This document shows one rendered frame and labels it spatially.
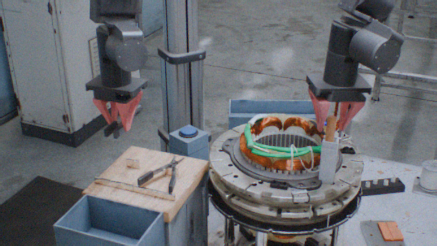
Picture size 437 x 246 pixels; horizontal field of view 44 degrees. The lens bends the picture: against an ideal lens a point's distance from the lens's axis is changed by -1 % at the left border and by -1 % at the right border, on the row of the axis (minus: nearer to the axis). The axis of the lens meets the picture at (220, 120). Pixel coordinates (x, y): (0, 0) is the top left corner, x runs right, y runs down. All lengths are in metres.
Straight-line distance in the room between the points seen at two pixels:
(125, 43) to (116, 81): 0.12
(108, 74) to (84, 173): 2.23
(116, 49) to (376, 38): 0.42
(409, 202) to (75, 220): 0.95
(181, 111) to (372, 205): 0.60
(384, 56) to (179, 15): 0.69
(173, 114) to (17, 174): 1.91
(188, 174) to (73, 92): 2.27
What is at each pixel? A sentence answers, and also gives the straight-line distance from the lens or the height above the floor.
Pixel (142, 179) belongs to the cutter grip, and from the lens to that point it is 1.06.
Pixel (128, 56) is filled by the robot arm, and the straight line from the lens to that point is 0.92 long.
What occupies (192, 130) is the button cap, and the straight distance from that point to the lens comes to 1.33.
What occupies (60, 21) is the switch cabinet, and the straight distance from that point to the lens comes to 3.18.
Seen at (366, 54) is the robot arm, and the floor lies 1.38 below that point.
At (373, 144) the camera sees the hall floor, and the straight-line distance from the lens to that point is 3.53.
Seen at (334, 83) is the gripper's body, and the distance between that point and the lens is 0.95.
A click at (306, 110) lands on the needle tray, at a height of 1.04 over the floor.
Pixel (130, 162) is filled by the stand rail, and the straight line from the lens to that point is 1.15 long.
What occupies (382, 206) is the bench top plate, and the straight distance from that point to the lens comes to 1.58.
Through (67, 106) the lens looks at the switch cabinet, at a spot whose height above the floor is 0.29.
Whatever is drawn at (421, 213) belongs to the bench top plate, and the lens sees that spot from 1.58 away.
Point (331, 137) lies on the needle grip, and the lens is 1.01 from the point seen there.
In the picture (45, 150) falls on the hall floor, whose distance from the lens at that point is 3.50.
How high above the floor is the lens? 1.67
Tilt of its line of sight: 27 degrees down
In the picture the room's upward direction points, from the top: straight up
